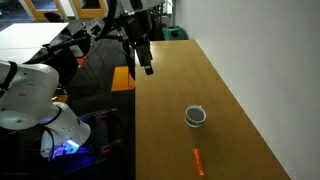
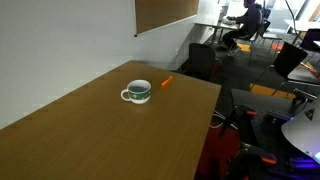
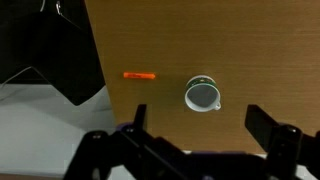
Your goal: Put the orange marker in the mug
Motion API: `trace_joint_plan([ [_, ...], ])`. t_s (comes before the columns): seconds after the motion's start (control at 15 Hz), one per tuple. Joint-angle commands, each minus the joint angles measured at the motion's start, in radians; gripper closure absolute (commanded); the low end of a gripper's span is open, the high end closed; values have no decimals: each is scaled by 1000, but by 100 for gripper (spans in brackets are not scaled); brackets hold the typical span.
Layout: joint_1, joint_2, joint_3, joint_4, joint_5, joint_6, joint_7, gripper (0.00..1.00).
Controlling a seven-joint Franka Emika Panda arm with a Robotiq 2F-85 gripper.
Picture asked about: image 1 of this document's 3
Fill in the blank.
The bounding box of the robot gripper body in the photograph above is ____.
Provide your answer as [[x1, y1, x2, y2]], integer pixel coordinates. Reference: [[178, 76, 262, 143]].
[[134, 41, 154, 68]]

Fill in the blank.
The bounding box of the orange marker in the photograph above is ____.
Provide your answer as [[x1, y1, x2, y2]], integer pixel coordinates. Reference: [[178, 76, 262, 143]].
[[193, 148, 206, 177]]

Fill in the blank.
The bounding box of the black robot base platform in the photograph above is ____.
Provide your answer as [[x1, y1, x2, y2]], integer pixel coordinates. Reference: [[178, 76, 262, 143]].
[[0, 108, 136, 180]]

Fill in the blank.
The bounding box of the white mug with dark inside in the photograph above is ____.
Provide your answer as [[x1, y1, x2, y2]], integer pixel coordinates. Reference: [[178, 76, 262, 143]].
[[184, 104, 207, 128]]

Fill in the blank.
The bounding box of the green potted plant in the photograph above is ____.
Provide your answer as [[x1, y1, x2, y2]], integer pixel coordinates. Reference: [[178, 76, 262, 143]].
[[149, 3, 174, 40]]

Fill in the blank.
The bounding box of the green plastic crate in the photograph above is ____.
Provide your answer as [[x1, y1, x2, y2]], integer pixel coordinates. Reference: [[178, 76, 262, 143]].
[[162, 25, 188, 41]]

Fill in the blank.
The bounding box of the red clamp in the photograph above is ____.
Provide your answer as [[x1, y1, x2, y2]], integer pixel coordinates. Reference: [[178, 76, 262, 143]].
[[98, 111, 119, 121], [101, 143, 124, 155]]

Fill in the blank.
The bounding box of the black chair with metal legs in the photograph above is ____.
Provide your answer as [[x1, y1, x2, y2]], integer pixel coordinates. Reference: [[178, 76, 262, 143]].
[[24, 19, 101, 88]]

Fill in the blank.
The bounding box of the small black chair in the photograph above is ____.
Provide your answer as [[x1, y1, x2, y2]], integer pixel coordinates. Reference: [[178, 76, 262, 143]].
[[43, 12, 64, 24]]

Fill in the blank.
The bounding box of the large white table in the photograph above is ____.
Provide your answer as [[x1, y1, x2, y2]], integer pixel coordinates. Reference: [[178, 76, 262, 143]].
[[0, 22, 70, 50]]

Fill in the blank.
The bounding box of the small white table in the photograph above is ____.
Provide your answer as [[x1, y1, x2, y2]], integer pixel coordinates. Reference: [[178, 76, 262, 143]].
[[0, 48, 43, 65]]

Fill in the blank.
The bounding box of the narrow orange door frame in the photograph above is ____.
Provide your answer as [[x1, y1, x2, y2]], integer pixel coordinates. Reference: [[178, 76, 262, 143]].
[[71, 0, 110, 20]]

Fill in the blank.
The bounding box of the wide orange door frame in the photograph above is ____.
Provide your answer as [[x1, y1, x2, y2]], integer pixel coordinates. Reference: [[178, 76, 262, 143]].
[[19, 0, 68, 22]]

